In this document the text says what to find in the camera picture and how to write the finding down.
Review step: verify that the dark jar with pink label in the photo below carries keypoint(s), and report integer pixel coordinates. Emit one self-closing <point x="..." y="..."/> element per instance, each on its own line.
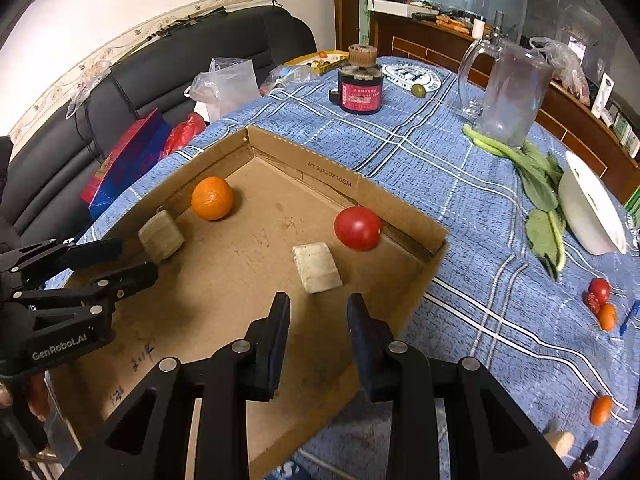
<point x="360" y="82"/>

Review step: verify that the orange tangerine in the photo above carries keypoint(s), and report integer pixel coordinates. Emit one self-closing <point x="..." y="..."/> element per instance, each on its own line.
<point x="601" y="409"/>
<point x="212" y="199"/>

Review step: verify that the brown cardboard box tray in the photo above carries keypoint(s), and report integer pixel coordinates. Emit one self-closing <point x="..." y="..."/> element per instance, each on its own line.
<point x="135" y="404"/>

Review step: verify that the large red tomato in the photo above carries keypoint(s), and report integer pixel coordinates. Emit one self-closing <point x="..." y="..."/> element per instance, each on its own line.
<point x="358" y="228"/>

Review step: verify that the small green olive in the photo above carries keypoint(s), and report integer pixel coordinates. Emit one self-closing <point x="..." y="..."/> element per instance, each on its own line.
<point x="418" y="90"/>

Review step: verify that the small red jujube by tomatoes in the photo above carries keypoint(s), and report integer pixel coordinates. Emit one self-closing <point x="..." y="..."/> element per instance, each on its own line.
<point x="591" y="302"/>

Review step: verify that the person's left hand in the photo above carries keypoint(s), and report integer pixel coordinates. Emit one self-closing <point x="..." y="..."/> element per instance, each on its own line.
<point x="36" y="396"/>

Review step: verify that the blue marker pen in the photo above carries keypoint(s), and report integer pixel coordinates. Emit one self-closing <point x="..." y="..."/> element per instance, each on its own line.
<point x="629" y="317"/>

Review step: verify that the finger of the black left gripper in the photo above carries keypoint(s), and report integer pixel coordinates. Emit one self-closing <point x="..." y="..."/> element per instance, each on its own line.
<point x="44" y="260"/>
<point x="108" y="288"/>

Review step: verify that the dark round fruit right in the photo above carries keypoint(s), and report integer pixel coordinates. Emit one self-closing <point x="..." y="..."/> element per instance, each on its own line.
<point x="588" y="451"/>

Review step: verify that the large red jujube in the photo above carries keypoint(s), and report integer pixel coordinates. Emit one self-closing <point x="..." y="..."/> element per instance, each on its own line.
<point x="579" y="470"/>

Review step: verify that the small orange tomato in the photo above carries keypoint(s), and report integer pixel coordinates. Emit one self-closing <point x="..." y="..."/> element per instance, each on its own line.
<point x="607" y="317"/>

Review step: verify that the beige cut piece large front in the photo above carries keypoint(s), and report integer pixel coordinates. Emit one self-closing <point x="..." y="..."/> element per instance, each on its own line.
<point x="316" y="267"/>

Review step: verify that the red blue gift bag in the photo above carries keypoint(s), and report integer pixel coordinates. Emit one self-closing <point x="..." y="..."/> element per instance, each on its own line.
<point x="135" y="153"/>

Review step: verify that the green leafy vegetable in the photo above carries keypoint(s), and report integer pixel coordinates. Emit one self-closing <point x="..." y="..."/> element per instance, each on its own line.
<point x="540" y="177"/>

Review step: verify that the clear glass pitcher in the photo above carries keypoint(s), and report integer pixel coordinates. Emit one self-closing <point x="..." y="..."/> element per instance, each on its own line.
<point x="517" y="84"/>

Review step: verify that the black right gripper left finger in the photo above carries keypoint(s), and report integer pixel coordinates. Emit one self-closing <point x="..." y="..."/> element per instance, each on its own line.
<point x="247" y="370"/>

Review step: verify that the blue plaid tablecloth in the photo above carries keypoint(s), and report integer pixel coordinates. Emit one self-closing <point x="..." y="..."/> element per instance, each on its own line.
<point x="491" y="297"/>

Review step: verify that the black leather sofa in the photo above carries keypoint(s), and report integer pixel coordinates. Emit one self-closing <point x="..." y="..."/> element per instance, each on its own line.
<point x="41" y="184"/>

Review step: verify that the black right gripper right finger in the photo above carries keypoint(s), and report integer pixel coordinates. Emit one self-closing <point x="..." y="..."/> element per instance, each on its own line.
<point x="390" y="370"/>

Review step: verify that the plastic bag on cabinet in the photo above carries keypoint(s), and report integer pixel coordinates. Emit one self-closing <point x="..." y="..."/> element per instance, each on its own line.
<point x="567" y="67"/>

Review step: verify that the small red tomato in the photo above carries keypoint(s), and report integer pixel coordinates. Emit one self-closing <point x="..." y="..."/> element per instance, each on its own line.
<point x="601" y="290"/>

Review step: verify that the white box on cabinet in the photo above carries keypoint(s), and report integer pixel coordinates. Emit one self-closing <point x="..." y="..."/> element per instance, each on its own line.
<point x="602" y="96"/>

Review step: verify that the clear plastic bag on sofa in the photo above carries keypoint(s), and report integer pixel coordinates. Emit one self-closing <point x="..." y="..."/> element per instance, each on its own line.
<point x="228" y="85"/>

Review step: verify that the white bowl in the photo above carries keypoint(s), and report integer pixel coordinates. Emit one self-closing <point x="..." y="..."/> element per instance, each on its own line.
<point x="588" y="209"/>

